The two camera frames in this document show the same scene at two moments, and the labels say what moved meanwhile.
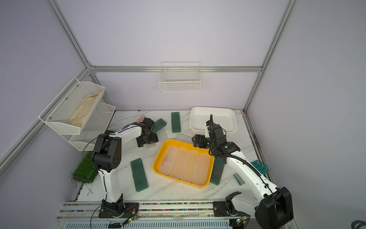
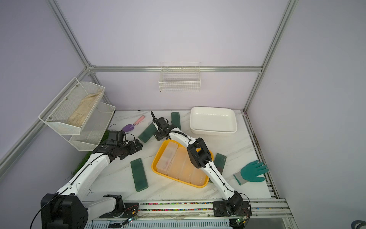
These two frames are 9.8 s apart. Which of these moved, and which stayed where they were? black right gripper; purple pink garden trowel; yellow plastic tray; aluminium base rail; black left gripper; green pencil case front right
Moved: black left gripper; black right gripper
Stayed: yellow plastic tray; purple pink garden trowel; aluminium base rail; green pencil case front right
